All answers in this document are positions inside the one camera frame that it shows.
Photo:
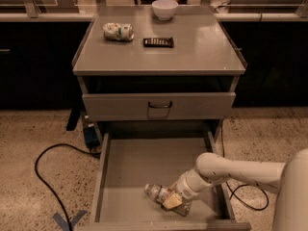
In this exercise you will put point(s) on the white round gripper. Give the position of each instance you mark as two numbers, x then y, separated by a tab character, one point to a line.
183	189

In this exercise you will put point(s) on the clear plastic water bottle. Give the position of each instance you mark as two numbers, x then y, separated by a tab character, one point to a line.
158	193

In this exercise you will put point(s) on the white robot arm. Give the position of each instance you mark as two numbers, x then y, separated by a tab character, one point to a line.
289	181

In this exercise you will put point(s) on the open lower grey drawer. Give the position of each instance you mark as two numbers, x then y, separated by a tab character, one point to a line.
127	166

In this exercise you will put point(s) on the closed upper grey drawer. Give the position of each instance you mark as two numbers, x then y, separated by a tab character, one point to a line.
133	106

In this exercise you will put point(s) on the grey drawer cabinet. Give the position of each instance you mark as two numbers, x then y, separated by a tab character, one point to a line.
203	59

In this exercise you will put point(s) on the blue power box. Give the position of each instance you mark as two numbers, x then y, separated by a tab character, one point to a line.
90	137

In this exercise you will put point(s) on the white bowl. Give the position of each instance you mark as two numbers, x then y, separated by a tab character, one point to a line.
164	9

